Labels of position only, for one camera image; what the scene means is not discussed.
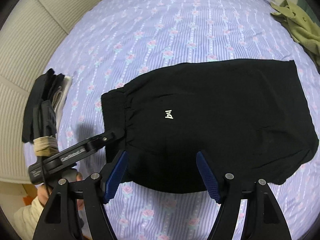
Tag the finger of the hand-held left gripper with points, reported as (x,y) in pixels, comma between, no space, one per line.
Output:
(98,148)
(107,137)

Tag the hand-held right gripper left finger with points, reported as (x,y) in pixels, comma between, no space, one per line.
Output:
(115,177)

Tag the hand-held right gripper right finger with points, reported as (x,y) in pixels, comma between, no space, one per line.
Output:
(208,177)

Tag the black pants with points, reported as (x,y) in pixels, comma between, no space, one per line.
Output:
(212,125)

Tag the person's left forearm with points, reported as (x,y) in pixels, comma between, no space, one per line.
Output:
(27,217)

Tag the person's left hand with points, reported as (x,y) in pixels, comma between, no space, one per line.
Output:
(43,192)

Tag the stack of folded dark clothes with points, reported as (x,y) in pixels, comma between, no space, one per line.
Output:
(47,90)

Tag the white louvered wardrobe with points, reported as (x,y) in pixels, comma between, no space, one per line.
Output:
(30,50)

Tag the bed with purple floral sheet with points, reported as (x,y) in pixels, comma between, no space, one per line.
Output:
(175,30)

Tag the olive green knit cardigan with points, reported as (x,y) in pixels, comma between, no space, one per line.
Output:
(300,27)

